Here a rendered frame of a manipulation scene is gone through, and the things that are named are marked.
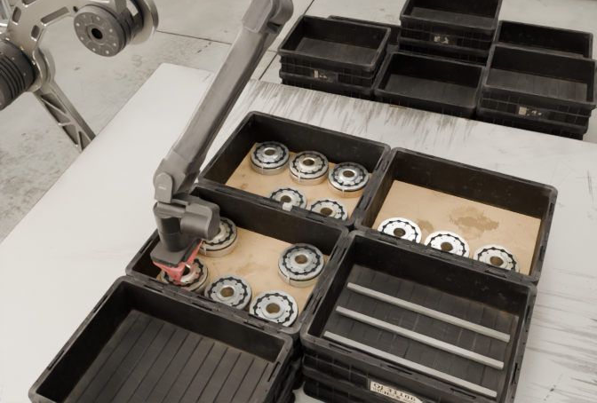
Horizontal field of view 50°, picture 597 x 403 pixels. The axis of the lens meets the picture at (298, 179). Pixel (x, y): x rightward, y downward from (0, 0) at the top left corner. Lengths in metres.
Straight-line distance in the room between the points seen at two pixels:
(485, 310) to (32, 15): 1.46
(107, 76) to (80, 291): 2.14
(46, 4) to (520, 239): 1.40
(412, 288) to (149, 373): 0.58
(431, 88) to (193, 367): 1.78
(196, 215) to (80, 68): 2.63
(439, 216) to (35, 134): 2.30
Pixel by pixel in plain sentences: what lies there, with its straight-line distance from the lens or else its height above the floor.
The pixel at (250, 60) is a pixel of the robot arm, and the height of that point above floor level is 1.35.
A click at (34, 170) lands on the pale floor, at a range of 3.20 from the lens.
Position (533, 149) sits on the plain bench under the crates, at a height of 0.70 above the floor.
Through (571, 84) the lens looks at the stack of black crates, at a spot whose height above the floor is 0.49.
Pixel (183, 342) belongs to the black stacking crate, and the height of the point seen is 0.83.
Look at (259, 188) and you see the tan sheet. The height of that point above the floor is 0.83.
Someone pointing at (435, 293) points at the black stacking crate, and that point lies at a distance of 1.46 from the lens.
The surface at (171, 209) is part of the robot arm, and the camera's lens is 1.27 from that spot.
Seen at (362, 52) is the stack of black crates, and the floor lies 0.49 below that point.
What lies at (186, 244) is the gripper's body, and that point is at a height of 0.99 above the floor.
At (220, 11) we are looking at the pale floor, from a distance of 4.14.
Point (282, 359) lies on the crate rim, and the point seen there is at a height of 0.93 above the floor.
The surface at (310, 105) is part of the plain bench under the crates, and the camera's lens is 2.13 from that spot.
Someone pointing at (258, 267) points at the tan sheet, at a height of 0.83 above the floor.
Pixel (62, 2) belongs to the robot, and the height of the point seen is 1.14.
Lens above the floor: 1.99
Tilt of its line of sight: 44 degrees down
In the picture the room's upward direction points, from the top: 2 degrees counter-clockwise
